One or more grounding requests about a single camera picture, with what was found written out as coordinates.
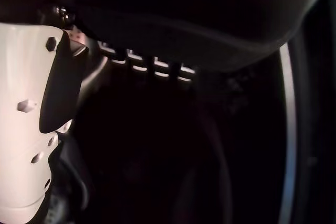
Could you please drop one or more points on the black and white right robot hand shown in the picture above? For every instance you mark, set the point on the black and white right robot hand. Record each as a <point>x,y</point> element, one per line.
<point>183,11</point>

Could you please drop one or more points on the grey front-loading washing machine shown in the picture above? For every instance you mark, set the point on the grey front-loading washing machine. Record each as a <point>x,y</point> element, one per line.
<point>288,129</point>

